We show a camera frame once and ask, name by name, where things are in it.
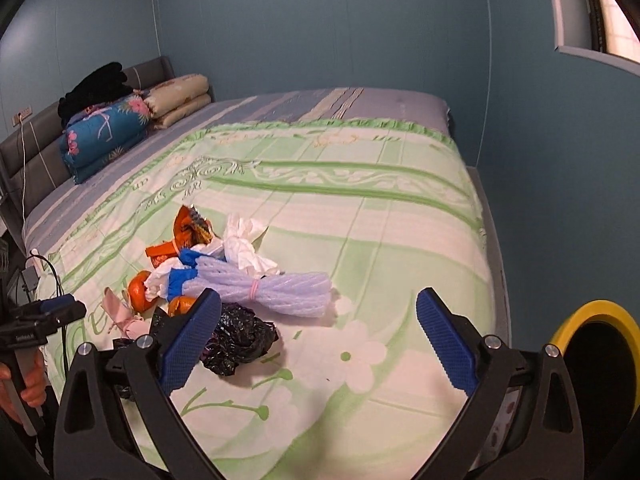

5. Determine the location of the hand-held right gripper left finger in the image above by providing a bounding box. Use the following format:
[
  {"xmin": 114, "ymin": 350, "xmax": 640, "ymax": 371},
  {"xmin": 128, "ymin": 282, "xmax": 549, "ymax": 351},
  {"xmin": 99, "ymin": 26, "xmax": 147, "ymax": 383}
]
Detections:
[{"xmin": 52, "ymin": 288, "xmax": 226, "ymax": 480}]

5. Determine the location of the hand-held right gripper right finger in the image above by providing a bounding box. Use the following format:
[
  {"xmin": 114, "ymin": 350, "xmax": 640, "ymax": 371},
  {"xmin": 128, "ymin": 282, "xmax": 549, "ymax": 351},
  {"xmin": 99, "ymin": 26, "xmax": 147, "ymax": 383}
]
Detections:
[{"xmin": 415, "ymin": 287, "xmax": 586, "ymax": 480}]

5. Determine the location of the orange peel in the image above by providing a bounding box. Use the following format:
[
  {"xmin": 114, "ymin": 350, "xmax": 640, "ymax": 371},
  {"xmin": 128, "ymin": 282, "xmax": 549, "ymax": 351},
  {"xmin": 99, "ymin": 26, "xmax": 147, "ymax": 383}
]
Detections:
[
  {"xmin": 167, "ymin": 296, "xmax": 198, "ymax": 317},
  {"xmin": 128, "ymin": 270, "xmax": 152, "ymax": 313}
]

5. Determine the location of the lavender foam net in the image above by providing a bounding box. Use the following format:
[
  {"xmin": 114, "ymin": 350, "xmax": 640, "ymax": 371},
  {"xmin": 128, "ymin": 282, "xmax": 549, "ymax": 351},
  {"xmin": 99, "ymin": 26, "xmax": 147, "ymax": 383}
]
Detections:
[{"xmin": 185, "ymin": 257, "xmax": 333, "ymax": 318}]

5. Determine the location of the white tissue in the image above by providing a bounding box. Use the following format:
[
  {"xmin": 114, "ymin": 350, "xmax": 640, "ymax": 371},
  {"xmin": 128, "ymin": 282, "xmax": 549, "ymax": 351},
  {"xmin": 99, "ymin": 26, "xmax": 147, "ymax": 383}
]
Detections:
[{"xmin": 222, "ymin": 212, "xmax": 281, "ymax": 278}]

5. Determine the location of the yellow-rimmed black bin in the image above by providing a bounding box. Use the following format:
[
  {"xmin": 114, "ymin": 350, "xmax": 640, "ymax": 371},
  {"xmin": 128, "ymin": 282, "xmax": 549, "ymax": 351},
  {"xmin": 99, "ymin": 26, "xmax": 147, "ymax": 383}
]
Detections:
[{"xmin": 547, "ymin": 300, "xmax": 640, "ymax": 480}]

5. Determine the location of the person's left hand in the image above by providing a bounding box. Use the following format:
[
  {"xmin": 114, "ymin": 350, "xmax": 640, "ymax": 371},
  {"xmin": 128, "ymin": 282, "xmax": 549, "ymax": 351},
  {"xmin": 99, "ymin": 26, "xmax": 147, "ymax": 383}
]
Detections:
[{"xmin": 0, "ymin": 355, "xmax": 47, "ymax": 426}]

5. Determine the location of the black plastic bag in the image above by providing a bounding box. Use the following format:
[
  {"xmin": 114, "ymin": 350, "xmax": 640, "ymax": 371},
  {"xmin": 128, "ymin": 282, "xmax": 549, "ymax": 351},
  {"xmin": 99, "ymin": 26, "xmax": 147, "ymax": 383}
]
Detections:
[{"xmin": 150, "ymin": 302, "xmax": 280, "ymax": 377}]

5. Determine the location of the pink crumpled wrapper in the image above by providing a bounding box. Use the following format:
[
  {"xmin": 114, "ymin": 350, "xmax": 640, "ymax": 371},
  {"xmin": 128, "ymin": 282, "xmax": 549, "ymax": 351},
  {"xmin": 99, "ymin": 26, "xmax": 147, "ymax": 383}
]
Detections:
[{"xmin": 102, "ymin": 287, "xmax": 146, "ymax": 338}]

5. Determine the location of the blue and white wrapper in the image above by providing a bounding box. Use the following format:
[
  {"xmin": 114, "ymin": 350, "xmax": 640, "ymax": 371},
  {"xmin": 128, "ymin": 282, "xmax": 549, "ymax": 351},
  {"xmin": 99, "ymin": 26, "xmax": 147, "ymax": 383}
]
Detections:
[{"xmin": 145, "ymin": 240, "xmax": 226, "ymax": 302}]

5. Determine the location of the orange printed snack wrapper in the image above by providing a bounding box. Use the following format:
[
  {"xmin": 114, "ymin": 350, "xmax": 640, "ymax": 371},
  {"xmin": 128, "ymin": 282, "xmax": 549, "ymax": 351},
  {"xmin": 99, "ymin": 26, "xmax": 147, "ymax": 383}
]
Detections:
[{"xmin": 172, "ymin": 205, "xmax": 216, "ymax": 256}]

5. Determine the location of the grey upholstered bed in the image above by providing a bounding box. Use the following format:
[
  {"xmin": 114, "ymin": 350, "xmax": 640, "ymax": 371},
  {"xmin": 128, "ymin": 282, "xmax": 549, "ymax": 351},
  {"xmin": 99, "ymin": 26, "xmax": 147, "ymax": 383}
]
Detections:
[{"xmin": 0, "ymin": 57, "xmax": 516, "ymax": 480}]

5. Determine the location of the blue floral pillow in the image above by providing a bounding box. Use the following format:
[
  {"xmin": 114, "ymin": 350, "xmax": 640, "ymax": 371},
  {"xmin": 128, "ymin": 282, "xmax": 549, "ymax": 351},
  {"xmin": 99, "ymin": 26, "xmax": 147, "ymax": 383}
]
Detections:
[{"xmin": 59, "ymin": 94, "xmax": 153, "ymax": 184}]

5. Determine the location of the green floral blanket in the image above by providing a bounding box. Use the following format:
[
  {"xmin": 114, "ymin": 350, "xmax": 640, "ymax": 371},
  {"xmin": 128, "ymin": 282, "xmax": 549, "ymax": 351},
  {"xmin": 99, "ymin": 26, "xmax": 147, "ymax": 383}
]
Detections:
[{"xmin": 30, "ymin": 119, "xmax": 501, "ymax": 480}]

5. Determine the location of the black clothing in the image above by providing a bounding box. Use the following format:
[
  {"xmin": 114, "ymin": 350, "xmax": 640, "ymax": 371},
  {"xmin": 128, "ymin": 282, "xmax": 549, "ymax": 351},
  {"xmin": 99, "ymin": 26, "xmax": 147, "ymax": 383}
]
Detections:
[{"xmin": 57, "ymin": 62, "xmax": 130, "ymax": 121}]

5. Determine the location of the beige folded quilt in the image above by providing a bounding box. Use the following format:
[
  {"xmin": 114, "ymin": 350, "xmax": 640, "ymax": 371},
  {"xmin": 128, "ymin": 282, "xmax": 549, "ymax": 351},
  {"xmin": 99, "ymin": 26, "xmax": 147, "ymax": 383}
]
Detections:
[{"xmin": 142, "ymin": 74, "xmax": 211, "ymax": 131}]

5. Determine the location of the blue striped bed sheet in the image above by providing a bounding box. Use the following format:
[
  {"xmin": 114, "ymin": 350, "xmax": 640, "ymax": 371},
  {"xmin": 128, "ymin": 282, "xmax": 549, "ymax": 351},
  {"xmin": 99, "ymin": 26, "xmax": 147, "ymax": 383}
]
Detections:
[{"xmin": 22, "ymin": 86, "xmax": 451, "ymax": 241}]

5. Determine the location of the window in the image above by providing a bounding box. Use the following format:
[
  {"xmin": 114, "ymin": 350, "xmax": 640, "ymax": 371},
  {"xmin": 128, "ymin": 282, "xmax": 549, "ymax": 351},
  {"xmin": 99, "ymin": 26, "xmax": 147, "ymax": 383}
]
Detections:
[{"xmin": 542, "ymin": 0, "xmax": 640, "ymax": 63}]

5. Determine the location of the black cable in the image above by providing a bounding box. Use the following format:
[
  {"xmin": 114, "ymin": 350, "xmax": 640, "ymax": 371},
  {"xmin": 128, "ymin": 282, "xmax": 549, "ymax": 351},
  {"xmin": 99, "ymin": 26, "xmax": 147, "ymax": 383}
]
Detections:
[{"xmin": 25, "ymin": 254, "xmax": 71, "ymax": 366}]

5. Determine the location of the white cable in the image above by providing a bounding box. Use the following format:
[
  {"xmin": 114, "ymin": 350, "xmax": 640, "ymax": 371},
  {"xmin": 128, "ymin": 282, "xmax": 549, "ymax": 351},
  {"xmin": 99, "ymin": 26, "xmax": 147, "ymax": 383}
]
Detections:
[{"xmin": 17, "ymin": 115, "xmax": 29, "ymax": 221}]

